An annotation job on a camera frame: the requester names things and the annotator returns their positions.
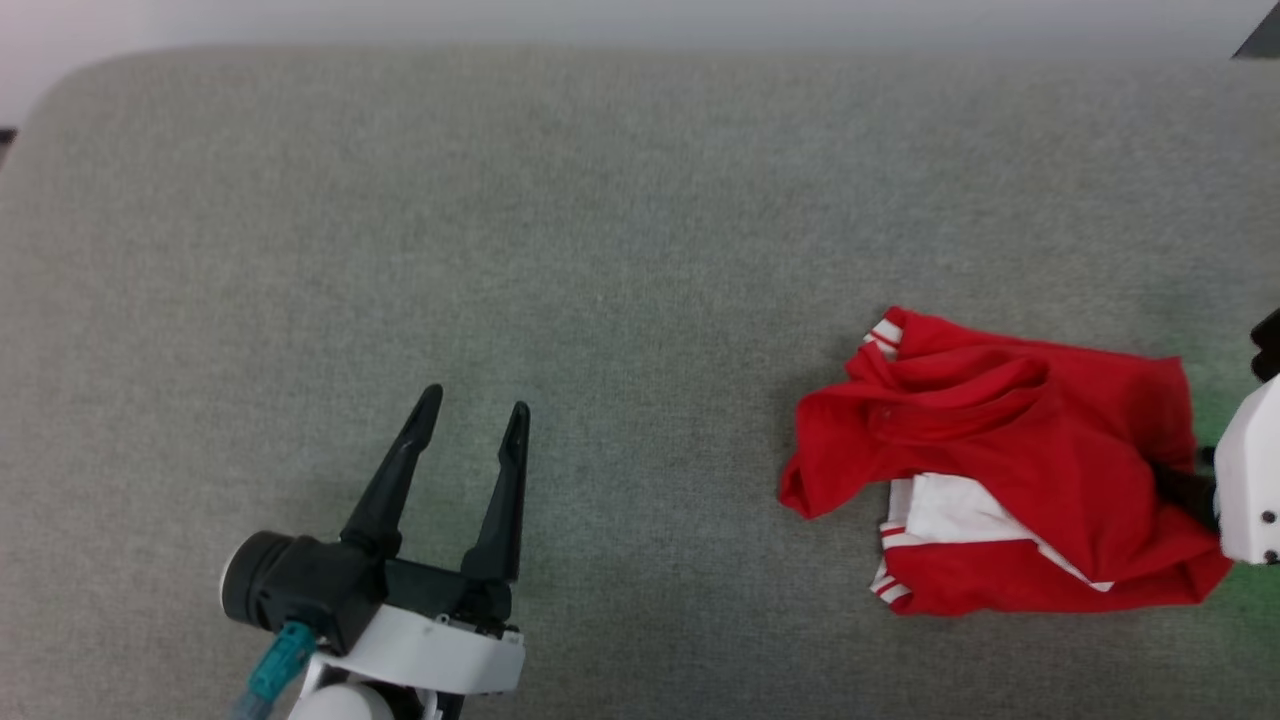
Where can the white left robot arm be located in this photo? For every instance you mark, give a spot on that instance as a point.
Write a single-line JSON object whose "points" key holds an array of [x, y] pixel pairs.
{"points": [[350, 703]]}

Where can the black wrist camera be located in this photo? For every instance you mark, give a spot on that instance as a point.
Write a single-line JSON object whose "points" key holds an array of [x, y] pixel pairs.
{"points": [[1268, 345], [295, 585]]}

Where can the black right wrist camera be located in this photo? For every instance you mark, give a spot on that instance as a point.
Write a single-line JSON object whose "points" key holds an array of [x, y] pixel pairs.
{"points": [[1268, 345]]}

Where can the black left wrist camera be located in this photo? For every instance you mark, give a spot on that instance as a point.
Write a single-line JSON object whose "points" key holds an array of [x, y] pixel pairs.
{"points": [[295, 585]]}

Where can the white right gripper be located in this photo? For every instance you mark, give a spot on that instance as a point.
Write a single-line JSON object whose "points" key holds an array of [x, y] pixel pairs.
{"points": [[1255, 480]]}

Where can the red white basketball jersey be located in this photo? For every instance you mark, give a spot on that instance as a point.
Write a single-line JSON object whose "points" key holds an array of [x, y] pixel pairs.
{"points": [[1030, 470]]}

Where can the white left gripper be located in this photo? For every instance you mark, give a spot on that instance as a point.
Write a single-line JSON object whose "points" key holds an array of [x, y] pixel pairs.
{"points": [[430, 640]]}

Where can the grey fabric sofa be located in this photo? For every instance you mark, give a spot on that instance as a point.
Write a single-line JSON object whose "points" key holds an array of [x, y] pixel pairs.
{"points": [[600, 250]]}

